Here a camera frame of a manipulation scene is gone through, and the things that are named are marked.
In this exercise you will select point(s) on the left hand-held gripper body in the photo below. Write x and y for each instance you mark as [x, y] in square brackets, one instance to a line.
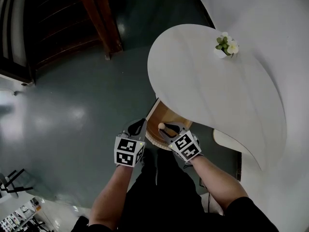
[125, 151]

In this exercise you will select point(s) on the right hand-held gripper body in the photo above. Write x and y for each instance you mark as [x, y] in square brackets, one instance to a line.
[186, 146]

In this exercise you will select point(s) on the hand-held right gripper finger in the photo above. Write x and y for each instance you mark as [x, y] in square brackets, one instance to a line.
[166, 138]
[178, 127]

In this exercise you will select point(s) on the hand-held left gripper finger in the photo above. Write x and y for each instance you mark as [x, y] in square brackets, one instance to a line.
[134, 128]
[143, 132]

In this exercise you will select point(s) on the small pale round object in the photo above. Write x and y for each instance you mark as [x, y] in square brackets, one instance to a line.
[161, 126]

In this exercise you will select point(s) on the large white wooden drawer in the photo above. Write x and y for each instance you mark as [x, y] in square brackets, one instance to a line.
[157, 116]

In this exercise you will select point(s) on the person's right forearm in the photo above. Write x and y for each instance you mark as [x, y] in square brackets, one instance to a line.
[217, 178]

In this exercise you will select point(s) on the person's left forearm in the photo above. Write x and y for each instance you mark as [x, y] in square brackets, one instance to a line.
[111, 194]

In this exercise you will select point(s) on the white curved desk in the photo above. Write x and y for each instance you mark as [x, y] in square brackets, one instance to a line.
[212, 93]

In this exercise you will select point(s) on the person's black clothing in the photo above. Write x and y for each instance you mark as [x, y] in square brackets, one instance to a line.
[169, 197]

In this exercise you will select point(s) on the white potted flower plant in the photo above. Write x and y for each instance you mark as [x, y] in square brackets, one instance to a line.
[227, 46]

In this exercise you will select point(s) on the brown wooden stair banister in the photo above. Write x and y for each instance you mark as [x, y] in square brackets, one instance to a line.
[101, 20]

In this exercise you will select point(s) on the black metal stand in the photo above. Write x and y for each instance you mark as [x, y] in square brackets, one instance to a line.
[14, 182]

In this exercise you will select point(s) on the dark wooden staircase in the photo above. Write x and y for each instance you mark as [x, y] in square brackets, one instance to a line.
[60, 28]

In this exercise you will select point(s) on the cluttered shelf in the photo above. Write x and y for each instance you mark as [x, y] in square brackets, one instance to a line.
[19, 216]

